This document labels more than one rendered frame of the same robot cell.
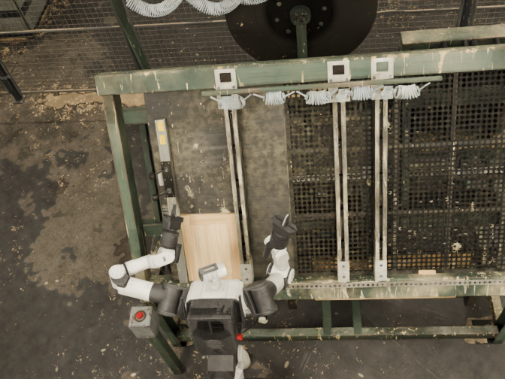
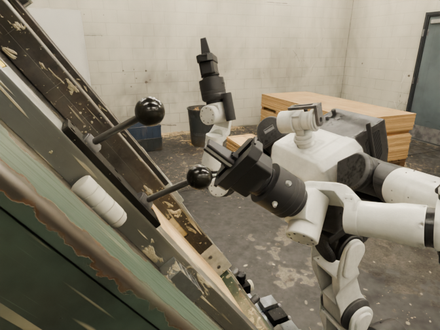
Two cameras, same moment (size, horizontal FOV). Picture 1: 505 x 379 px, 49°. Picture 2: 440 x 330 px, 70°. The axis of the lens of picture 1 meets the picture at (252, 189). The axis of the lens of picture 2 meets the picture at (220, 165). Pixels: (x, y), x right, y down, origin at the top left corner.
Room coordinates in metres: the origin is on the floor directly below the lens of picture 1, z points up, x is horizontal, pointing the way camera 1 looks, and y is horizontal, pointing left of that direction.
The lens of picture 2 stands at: (1.95, 0.86, 1.61)
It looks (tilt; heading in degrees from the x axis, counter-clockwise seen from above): 20 degrees down; 235
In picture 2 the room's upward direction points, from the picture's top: straight up
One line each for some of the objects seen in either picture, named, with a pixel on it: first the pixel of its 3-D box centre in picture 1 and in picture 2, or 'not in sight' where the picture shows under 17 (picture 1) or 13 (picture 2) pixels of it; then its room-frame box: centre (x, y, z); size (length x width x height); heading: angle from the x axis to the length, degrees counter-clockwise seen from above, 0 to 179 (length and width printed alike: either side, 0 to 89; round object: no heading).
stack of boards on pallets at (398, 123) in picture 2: not in sight; (323, 125); (-2.44, -2.36, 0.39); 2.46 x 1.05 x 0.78; 76
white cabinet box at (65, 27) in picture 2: not in sight; (69, 91); (1.06, -4.05, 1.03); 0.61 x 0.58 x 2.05; 76
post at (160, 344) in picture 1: (165, 351); not in sight; (1.34, 0.74, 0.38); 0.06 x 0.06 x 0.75; 78
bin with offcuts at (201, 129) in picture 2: not in sight; (201, 126); (-0.93, -3.75, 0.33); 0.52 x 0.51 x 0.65; 76
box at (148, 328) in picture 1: (144, 322); not in sight; (1.34, 0.74, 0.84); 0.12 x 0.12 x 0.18; 78
